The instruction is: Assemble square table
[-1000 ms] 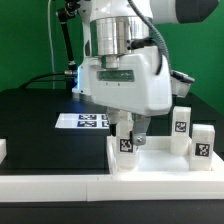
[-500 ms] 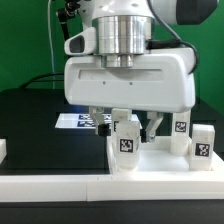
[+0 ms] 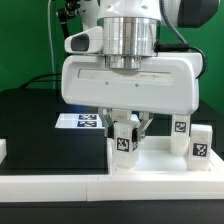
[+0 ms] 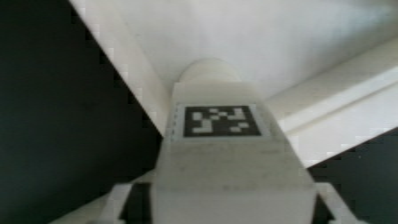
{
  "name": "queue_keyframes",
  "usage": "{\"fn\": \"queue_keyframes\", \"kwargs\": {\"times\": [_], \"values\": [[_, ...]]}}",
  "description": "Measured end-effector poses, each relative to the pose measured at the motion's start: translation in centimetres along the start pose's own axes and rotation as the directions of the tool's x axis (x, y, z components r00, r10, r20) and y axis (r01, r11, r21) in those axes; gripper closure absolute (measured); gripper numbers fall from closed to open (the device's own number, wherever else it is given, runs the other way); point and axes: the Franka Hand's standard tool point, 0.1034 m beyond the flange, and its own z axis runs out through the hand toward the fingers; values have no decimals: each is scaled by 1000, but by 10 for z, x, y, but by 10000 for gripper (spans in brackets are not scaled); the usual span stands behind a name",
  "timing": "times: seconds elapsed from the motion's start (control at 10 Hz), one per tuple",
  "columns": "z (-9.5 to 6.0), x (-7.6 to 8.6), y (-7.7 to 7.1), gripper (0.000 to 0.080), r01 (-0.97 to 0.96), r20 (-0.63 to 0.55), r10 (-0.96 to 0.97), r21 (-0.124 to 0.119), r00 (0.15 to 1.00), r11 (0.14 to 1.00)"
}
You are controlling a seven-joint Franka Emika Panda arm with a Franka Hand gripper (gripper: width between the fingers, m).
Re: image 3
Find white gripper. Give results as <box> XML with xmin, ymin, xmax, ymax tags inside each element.
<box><xmin>61</xmin><ymin>53</ymin><xmax>202</xmax><ymax>141</ymax></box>

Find white front fence bar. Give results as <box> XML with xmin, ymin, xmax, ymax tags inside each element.
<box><xmin>0</xmin><ymin>173</ymin><xmax>224</xmax><ymax>202</ymax></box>

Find white plate with fiducial tags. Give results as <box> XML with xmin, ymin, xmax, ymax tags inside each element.
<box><xmin>55</xmin><ymin>113</ymin><xmax>105</xmax><ymax>129</ymax></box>

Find white square table top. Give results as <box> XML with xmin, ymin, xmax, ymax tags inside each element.
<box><xmin>107</xmin><ymin>136</ymin><xmax>224</xmax><ymax>175</ymax></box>

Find white hanging cable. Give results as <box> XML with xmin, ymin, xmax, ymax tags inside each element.
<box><xmin>46</xmin><ymin>0</ymin><xmax>57</xmax><ymax>90</ymax></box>

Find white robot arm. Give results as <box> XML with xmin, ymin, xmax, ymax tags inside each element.
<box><xmin>61</xmin><ymin>0</ymin><xmax>220</xmax><ymax>141</ymax></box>

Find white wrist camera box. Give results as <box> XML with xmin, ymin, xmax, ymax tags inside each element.
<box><xmin>64</xmin><ymin>26</ymin><xmax>103</xmax><ymax>54</ymax></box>

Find black camera stand pole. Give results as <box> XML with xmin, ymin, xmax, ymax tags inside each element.
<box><xmin>56</xmin><ymin>0</ymin><xmax>80</xmax><ymax>38</ymax></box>

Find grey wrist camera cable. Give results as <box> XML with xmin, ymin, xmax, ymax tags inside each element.
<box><xmin>154</xmin><ymin>0</ymin><xmax>208</xmax><ymax>79</ymax></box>

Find black cables behind base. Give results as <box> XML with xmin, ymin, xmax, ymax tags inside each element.
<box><xmin>19</xmin><ymin>72</ymin><xmax>64</xmax><ymax>90</ymax></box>

